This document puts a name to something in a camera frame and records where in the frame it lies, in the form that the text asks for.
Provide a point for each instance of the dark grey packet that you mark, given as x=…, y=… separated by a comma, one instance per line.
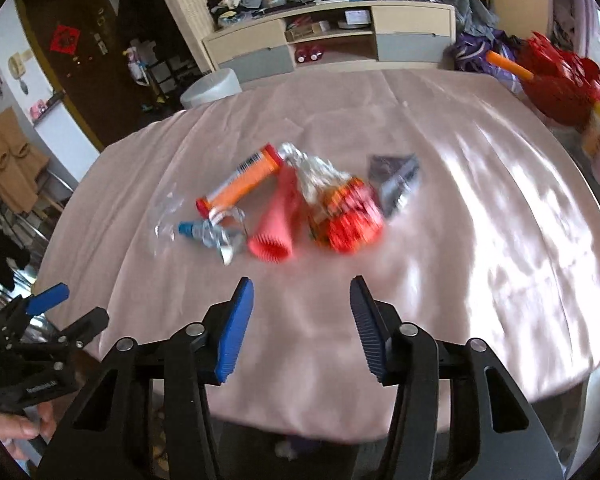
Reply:
x=395, y=185

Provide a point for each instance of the red door decoration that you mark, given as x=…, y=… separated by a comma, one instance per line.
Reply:
x=64, y=40

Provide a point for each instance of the pink curtain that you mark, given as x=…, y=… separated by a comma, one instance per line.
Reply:
x=577, y=5

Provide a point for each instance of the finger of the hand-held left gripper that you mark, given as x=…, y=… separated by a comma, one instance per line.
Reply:
x=50, y=296
x=87, y=324

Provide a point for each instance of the orange stick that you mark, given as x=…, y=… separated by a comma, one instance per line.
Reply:
x=510, y=65

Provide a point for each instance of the grey clothing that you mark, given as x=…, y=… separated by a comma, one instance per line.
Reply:
x=472, y=10

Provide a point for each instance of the beige grey low cabinet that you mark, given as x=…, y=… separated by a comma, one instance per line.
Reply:
x=410, y=20

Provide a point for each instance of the silver foil wrapper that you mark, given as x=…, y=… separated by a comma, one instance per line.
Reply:
x=315, y=172

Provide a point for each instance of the white appliance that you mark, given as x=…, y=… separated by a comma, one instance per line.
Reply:
x=65, y=145

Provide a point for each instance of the red orange snack packet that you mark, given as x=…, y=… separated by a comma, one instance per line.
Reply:
x=352, y=220

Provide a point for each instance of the person's left hand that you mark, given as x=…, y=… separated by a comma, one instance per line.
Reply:
x=17, y=430

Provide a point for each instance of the red plastic basket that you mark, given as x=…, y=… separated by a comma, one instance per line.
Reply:
x=555, y=95

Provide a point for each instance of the red bottle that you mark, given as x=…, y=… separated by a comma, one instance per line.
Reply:
x=317, y=53
x=302, y=55

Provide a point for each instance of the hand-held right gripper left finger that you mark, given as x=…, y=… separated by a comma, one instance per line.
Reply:
x=235, y=332

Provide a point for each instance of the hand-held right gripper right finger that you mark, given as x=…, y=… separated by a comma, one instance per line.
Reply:
x=370, y=332

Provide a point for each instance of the purple bag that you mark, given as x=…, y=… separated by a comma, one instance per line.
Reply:
x=472, y=50

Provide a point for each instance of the clear packet with blue cap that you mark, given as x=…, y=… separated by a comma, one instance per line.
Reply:
x=167, y=215

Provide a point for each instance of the white round stool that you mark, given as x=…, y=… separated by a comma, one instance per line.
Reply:
x=212, y=87

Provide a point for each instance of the orange white tube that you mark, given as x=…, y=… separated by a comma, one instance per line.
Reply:
x=240, y=180

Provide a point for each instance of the black rack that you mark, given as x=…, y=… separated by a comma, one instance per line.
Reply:
x=165, y=75

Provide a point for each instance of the crushed bottle with blue cap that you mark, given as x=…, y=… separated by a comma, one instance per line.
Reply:
x=205, y=234

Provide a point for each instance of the beige wicker screen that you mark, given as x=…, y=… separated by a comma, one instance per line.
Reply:
x=185, y=0

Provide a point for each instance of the dark brown door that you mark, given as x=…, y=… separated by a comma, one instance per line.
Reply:
x=80, y=85

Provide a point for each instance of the pink blanket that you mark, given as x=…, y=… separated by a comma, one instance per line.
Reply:
x=430, y=260

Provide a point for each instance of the pink ribbed cup sleeve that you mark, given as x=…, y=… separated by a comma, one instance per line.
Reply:
x=275, y=220

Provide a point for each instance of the flat cardboard box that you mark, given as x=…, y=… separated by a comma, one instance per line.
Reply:
x=307, y=32

